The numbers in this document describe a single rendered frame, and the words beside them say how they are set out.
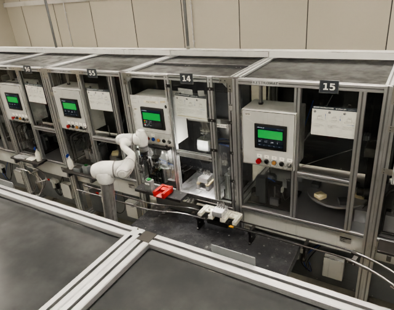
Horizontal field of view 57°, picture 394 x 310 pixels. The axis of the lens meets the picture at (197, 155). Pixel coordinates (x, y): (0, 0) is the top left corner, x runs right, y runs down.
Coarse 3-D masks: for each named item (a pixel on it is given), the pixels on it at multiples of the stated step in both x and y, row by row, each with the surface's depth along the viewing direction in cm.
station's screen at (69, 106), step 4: (64, 100) 374; (64, 104) 377; (68, 104) 373; (72, 104) 370; (64, 108) 380; (68, 108) 376; (72, 108) 373; (76, 108) 370; (64, 112) 382; (68, 112) 379; (72, 112) 376; (76, 112) 372
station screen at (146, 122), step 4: (144, 112) 325; (148, 112) 322; (152, 112) 320; (156, 112) 318; (160, 116) 317; (144, 120) 329; (148, 120) 326; (152, 120) 324; (160, 120) 319; (144, 124) 331; (148, 124) 328; (152, 124) 326; (156, 124) 323; (160, 124) 321; (160, 128) 323
